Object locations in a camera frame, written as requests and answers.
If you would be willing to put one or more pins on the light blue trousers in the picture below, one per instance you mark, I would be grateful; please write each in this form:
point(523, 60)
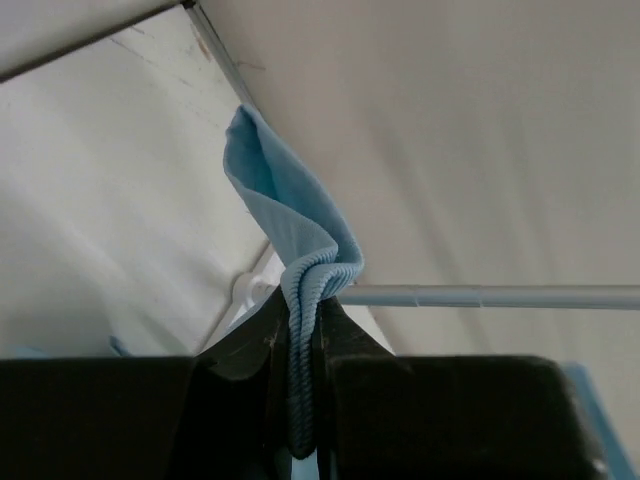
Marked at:
point(310, 235)

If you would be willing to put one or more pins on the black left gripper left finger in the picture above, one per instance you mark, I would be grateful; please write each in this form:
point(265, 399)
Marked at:
point(201, 417)

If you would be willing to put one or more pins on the white metal clothes rack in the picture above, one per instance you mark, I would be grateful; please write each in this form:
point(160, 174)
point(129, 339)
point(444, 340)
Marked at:
point(486, 154)

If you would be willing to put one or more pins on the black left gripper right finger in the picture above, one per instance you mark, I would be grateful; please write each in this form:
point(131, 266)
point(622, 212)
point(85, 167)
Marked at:
point(382, 416)

